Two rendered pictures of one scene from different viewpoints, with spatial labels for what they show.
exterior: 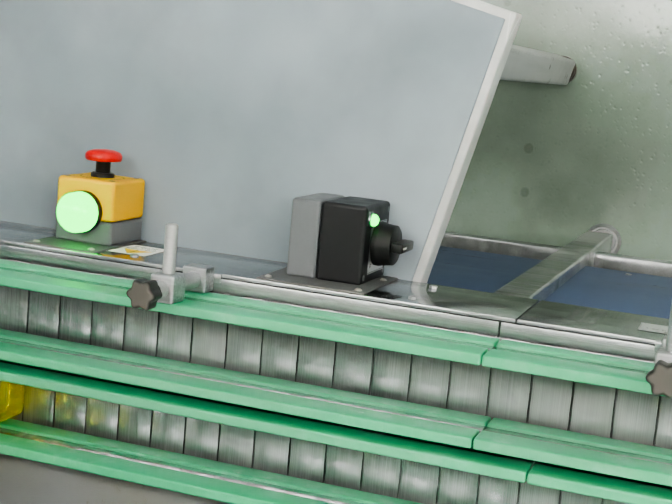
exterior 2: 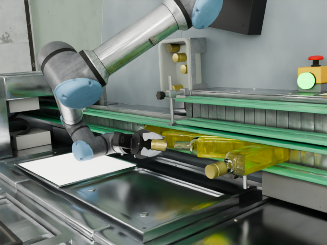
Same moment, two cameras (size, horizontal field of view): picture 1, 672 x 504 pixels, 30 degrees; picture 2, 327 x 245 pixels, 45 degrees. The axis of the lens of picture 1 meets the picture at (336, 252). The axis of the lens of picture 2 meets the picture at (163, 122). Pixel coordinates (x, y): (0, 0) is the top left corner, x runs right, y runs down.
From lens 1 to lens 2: 0.23 m
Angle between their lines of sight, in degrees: 33
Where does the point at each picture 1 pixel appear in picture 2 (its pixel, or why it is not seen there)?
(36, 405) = (293, 157)
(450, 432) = not seen: outside the picture
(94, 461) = (317, 178)
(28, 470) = (292, 182)
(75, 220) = (305, 83)
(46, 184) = (293, 73)
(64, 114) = (299, 45)
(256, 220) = not seen: outside the picture
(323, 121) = not seen: outside the picture
